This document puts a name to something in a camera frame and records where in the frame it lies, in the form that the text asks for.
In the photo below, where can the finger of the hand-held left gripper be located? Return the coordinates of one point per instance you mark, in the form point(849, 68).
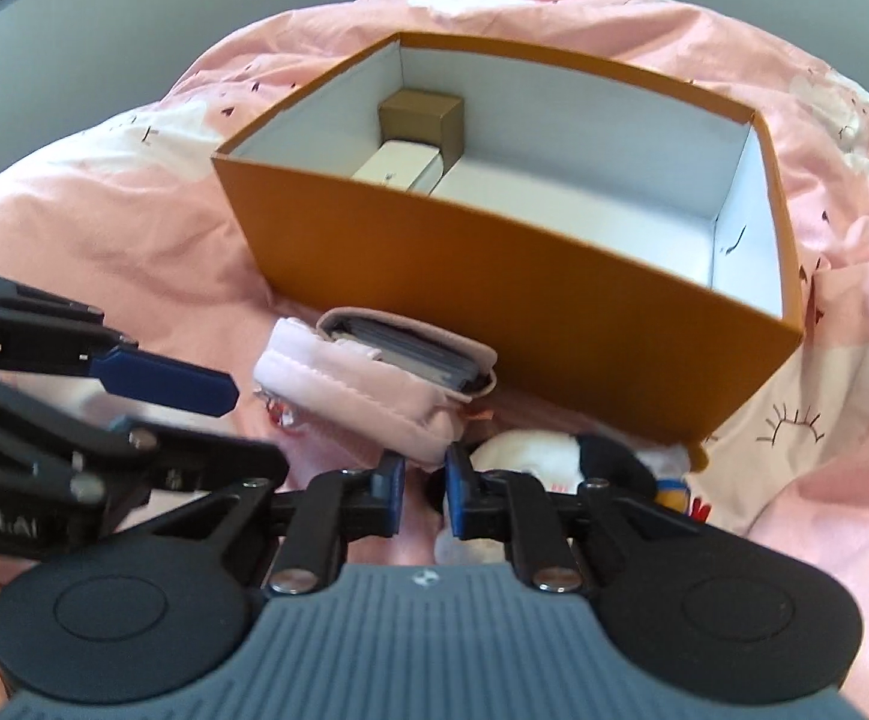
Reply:
point(217, 465)
point(164, 382)

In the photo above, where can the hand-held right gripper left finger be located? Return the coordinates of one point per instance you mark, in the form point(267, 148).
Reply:
point(393, 495)

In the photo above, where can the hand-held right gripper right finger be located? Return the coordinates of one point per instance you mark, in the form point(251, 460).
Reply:
point(455, 495)

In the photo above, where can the white plush dog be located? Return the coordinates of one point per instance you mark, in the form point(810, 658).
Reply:
point(532, 457)

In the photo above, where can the pink plush pouch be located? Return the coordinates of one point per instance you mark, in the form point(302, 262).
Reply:
point(344, 397)

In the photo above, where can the orange cardboard box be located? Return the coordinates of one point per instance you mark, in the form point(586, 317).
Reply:
point(554, 315)

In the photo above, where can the duck plush toy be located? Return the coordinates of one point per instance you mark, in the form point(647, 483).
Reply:
point(671, 495)

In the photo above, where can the long white box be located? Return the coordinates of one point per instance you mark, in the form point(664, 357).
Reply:
point(397, 165)

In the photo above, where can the small brown box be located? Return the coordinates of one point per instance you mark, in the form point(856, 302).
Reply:
point(412, 120)

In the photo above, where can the pink printed blanket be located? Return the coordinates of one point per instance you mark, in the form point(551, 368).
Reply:
point(104, 240)

